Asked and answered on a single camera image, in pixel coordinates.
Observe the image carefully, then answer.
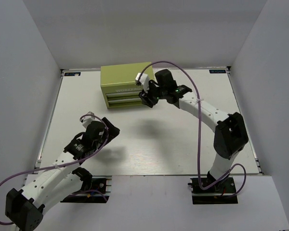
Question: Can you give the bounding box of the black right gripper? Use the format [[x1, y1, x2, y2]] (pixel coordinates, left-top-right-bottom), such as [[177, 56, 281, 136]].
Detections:
[[140, 80, 168, 108]]

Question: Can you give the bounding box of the green metal drawer chest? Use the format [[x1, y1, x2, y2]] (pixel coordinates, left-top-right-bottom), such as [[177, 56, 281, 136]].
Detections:
[[100, 62, 150, 109]]

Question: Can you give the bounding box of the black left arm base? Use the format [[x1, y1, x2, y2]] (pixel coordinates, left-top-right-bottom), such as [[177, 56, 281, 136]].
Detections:
[[61, 176, 112, 204]]

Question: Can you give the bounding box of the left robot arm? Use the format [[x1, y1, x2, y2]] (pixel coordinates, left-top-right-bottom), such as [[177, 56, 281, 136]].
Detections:
[[5, 114, 120, 231]]

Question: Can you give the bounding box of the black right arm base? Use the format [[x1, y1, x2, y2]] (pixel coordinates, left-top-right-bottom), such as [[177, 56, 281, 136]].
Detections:
[[187, 177, 238, 205]]

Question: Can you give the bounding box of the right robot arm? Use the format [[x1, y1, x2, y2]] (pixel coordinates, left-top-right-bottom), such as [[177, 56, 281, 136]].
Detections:
[[135, 69, 249, 192]]

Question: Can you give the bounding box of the blue label sticker right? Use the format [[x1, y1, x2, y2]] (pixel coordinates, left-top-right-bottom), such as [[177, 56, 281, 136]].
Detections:
[[209, 69, 226, 74]]

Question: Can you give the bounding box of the blue label sticker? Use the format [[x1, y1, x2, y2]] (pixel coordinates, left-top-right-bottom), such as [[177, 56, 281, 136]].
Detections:
[[64, 72, 81, 77], [209, 69, 226, 74]]

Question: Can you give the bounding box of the blue label sticker left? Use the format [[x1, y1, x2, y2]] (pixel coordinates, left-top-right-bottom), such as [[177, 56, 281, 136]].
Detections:
[[64, 72, 81, 77]]

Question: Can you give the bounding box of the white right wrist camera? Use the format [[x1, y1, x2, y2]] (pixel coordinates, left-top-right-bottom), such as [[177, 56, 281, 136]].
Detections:
[[135, 73, 150, 92]]

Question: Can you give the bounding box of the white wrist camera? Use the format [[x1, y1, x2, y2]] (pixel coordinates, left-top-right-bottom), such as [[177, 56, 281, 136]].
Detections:
[[79, 111, 95, 129], [135, 73, 150, 92]]

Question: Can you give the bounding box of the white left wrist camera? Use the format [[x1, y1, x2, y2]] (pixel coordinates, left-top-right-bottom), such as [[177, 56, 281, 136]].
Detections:
[[79, 111, 95, 129]]

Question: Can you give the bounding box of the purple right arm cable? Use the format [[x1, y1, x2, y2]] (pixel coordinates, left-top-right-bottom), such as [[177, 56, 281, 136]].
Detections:
[[138, 60, 246, 198]]

